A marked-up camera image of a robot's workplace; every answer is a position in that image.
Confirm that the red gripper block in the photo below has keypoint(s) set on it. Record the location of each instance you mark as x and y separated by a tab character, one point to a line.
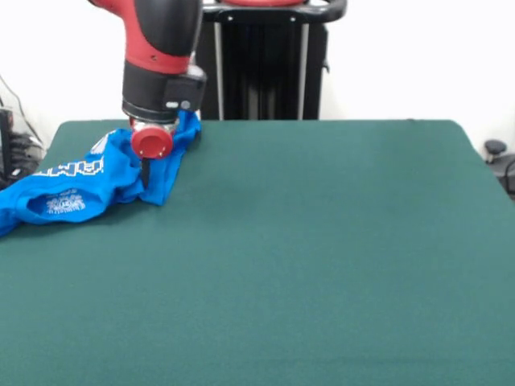
152	142

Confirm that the blue printed t-shirt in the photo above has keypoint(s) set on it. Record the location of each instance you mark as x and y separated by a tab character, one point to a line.
80	189

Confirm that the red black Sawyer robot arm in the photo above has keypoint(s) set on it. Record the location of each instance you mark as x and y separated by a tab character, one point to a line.
161	60

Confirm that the black electronics box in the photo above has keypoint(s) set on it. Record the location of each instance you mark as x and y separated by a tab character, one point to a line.
5	140

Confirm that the dark green table cloth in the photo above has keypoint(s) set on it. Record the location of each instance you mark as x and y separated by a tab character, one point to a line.
322	261

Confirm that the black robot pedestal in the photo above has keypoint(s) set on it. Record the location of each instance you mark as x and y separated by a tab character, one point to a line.
261	72

